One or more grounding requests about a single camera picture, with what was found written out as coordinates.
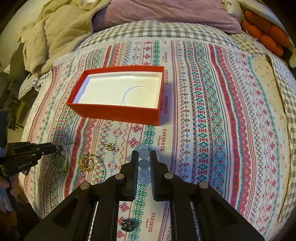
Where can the black hair claw clip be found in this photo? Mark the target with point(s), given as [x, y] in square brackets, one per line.
[129, 224]

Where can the floral cream pillow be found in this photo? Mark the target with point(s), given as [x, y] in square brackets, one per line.
[233, 8]

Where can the red cardboard box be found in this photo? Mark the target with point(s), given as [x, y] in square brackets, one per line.
[130, 94]

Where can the gold hoop rings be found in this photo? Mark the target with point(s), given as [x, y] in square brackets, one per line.
[86, 163]

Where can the patterned cross-stitch cloth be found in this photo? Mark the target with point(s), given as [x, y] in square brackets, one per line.
[208, 138]

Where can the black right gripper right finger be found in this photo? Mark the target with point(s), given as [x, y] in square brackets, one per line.
[160, 185]

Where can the purple pillow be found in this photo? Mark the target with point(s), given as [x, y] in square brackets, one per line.
[211, 13]

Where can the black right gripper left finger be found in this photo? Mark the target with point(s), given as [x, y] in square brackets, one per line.
[130, 172]

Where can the beige quilted blanket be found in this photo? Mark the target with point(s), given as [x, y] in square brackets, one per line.
[60, 27]

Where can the orange plush toy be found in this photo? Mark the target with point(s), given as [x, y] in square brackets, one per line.
[272, 37]

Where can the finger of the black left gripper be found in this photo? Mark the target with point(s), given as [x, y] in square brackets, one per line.
[44, 149]

